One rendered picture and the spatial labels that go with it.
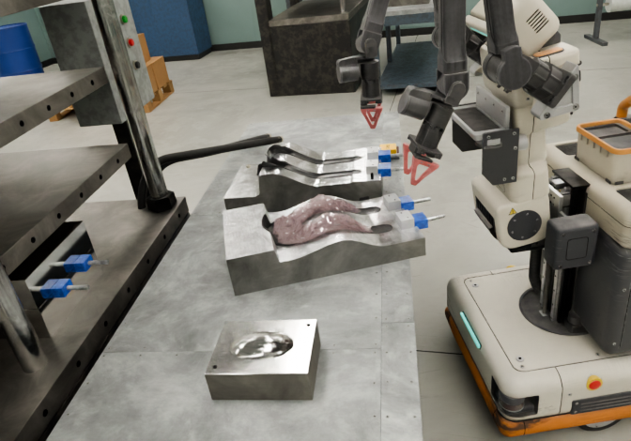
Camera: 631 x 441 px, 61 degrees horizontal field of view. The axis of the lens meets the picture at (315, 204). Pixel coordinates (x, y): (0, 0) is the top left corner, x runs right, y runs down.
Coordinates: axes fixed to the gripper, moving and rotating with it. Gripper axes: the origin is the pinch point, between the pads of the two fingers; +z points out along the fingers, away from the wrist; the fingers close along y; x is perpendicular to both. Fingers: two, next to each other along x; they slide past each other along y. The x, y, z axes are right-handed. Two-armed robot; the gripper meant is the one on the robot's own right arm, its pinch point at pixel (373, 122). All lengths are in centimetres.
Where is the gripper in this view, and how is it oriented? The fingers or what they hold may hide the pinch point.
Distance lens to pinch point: 172.5
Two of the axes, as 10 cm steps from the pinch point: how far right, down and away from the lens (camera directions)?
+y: -1.1, 4.8, -8.7
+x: 9.9, -0.4, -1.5
